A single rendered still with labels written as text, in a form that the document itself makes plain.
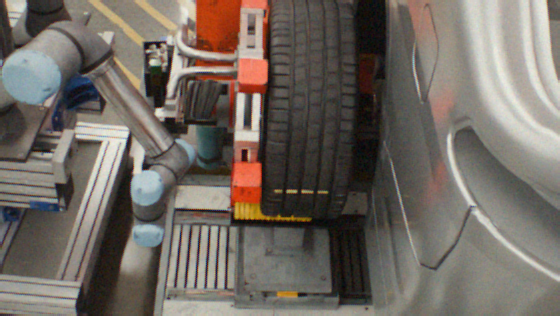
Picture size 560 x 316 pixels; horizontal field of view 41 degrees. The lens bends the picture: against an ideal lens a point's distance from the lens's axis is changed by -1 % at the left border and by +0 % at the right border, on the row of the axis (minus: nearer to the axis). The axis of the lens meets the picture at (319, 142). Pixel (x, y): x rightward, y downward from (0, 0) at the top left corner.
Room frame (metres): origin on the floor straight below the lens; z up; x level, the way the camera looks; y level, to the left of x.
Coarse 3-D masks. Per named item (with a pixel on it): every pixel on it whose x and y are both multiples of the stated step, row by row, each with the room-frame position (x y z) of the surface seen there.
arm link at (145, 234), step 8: (136, 224) 1.15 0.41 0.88; (144, 224) 1.15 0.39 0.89; (152, 224) 1.15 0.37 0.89; (160, 224) 1.17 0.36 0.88; (136, 232) 1.13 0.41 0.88; (144, 232) 1.13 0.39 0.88; (152, 232) 1.13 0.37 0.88; (160, 232) 1.15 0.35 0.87; (136, 240) 1.13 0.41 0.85; (144, 240) 1.13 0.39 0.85; (152, 240) 1.13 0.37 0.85; (160, 240) 1.14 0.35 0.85
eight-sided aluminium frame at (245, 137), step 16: (240, 16) 1.76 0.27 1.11; (256, 16) 1.76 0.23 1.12; (240, 32) 1.91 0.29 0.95; (256, 32) 1.68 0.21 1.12; (240, 48) 1.60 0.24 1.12; (256, 48) 1.61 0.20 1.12; (240, 96) 1.49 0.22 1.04; (256, 96) 1.50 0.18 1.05; (240, 112) 1.46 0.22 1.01; (256, 112) 1.47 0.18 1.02; (240, 128) 1.44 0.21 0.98; (256, 128) 1.44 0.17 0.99; (240, 144) 1.41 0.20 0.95; (256, 144) 1.42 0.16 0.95; (240, 160) 1.41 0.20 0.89; (256, 160) 1.42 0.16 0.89
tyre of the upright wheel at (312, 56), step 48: (288, 0) 1.79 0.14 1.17; (336, 0) 1.85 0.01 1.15; (288, 48) 1.58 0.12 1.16; (336, 48) 1.61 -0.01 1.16; (288, 96) 1.47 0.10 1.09; (336, 96) 1.49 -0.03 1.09; (288, 144) 1.41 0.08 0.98; (336, 144) 1.43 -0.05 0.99; (288, 192) 1.37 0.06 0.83; (336, 192) 1.39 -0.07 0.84
